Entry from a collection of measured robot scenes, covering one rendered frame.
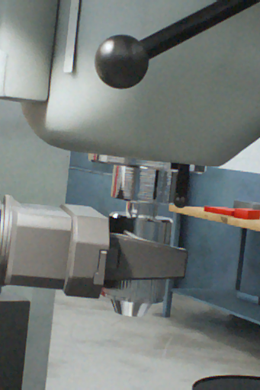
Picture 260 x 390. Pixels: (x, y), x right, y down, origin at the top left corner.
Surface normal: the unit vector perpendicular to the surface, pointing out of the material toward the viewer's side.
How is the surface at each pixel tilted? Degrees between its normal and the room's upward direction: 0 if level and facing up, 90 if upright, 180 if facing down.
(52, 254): 90
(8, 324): 90
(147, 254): 90
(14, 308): 90
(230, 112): 118
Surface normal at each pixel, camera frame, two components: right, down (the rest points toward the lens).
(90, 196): -0.87, -0.07
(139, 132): 0.09, 0.68
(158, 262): 0.18, 0.07
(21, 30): 0.48, 0.10
